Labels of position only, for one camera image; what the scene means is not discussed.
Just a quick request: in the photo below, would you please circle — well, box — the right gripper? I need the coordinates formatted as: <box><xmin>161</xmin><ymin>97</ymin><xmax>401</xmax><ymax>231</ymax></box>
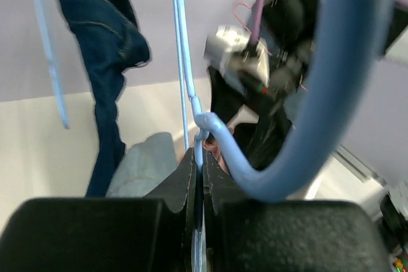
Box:
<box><xmin>207</xmin><ymin>65</ymin><xmax>293</xmax><ymax>124</ymax></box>

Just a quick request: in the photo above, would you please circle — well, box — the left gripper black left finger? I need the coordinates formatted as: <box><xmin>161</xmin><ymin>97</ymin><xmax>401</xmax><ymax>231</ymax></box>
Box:
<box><xmin>1</xmin><ymin>150</ymin><xmax>196</xmax><ymax>272</ymax></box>

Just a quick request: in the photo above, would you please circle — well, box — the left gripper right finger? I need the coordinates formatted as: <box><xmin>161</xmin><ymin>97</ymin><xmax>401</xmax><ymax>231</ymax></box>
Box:
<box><xmin>203</xmin><ymin>152</ymin><xmax>391</xmax><ymax>271</ymax></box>

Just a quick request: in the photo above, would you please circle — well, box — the light blue denim skirt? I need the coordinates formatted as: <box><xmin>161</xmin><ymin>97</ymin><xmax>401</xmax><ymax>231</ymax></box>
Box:
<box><xmin>106</xmin><ymin>132</ymin><xmax>179</xmax><ymax>197</ymax></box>

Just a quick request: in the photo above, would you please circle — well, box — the blue hanger of light denim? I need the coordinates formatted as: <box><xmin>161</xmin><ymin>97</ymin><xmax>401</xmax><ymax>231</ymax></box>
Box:
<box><xmin>168</xmin><ymin>0</ymin><xmax>396</xmax><ymax>272</ymax></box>

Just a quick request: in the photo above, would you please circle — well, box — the light blue wire hanger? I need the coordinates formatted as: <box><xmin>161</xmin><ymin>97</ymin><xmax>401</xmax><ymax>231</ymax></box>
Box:
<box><xmin>33</xmin><ymin>0</ymin><xmax>70</xmax><ymax>129</ymax></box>

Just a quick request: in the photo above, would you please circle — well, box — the black skirt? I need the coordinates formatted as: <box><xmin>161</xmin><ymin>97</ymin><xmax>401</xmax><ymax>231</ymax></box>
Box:
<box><xmin>233</xmin><ymin>107</ymin><xmax>292</xmax><ymax>171</ymax></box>

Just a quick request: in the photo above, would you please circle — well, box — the pink skirt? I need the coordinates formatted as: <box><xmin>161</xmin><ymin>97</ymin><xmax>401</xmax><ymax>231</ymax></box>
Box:
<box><xmin>203</xmin><ymin>139</ymin><xmax>229</xmax><ymax>175</ymax></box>

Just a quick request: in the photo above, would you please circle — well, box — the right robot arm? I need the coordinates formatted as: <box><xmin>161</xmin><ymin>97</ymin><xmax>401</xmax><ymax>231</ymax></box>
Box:
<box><xmin>204</xmin><ymin>0</ymin><xmax>320</xmax><ymax>159</ymax></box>

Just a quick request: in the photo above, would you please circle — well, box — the dark blue denim skirt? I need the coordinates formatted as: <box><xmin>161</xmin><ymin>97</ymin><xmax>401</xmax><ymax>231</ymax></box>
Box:
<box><xmin>59</xmin><ymin>0</ymin><xmax>150</xmax><ymax>197</ymax></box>

